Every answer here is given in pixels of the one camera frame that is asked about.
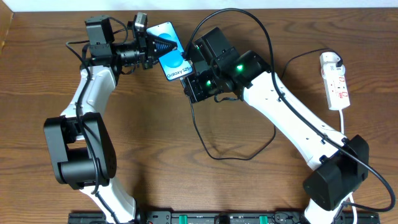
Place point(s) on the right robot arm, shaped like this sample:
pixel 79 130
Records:
pixel 338 164

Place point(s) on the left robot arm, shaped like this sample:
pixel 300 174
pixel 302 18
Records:
pixel 80 148

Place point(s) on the blue Samsung Galaxy smartphone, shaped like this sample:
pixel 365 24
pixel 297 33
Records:
pixel 172 63

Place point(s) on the brown cardboard panel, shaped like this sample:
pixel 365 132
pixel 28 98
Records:
pixel 5 23

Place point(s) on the white power strip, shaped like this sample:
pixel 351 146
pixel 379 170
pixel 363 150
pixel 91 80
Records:
pixel 337 93

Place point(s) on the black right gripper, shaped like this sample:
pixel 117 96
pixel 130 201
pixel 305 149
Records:
pixel 193 72

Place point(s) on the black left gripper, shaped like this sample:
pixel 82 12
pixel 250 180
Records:
pixel 148 49

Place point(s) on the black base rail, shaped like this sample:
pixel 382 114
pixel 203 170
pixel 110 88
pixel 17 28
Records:
pixel 164 217

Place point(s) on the white charger adapter plug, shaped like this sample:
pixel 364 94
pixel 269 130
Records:
pixel 331 65

